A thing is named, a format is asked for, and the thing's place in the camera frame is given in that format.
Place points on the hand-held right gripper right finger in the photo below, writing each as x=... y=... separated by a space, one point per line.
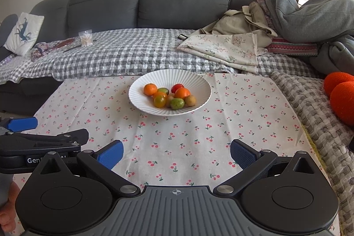
x=243 y=153

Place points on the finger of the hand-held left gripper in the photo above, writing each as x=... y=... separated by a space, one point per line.
x=55 y=137
x=22 y=123

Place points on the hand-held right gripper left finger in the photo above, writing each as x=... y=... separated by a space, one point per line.
x=112 y=153

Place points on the yellow-green tomato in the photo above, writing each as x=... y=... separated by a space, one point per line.
x=159 y=101

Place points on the small orange mandarin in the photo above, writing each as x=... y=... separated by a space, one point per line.
x=150 y=89

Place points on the large green jujube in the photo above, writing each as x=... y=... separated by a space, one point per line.
x=177 y=103

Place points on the large orange mandarin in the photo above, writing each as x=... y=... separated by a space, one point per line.
x=182 y=93

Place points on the white ribbed plate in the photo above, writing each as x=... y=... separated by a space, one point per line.
x=196 y=81

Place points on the red tomato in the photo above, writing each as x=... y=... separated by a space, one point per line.
x=177 y=86

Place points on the person's left hand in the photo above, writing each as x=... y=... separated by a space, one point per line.
x=7 y=219

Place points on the cherry print tablecloth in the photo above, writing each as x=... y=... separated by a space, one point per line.
x=193 y=128

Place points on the purple floral pouch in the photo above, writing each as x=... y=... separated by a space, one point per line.
x=41 y=50

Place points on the small green jujube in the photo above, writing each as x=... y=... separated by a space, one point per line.
x=163 y=90

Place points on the grey knit blanket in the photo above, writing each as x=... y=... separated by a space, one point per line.
x=318 y=120

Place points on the white deer print pillow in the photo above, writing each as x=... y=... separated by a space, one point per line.
x=23 y=34

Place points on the grey checkered blanket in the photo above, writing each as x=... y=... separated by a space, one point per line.
x=132 y=53

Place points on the beige floral cloth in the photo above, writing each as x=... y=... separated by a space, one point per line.
x=226 y=52

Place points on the clear cotton swab box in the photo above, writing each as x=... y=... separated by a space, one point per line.
x=85 y=39

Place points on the orange fuzzy ball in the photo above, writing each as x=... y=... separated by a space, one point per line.
x=336 y=79
x=344 y=103

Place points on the striped cushion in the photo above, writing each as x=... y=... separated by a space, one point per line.
x=293 y=48

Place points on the small black object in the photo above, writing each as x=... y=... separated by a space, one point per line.
x=182 y=37

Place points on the beige fabric bag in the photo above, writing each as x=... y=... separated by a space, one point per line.
x=237 y=21

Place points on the dark grey garment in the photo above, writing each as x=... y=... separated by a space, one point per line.
x=337 y=56

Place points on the pink floral cloth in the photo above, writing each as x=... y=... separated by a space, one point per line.
x=262 y=3

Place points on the grey hooded sweatshirt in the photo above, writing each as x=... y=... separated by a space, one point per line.
x=312 y=14

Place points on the grey sofa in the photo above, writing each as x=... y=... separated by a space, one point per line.
x=179 y=3

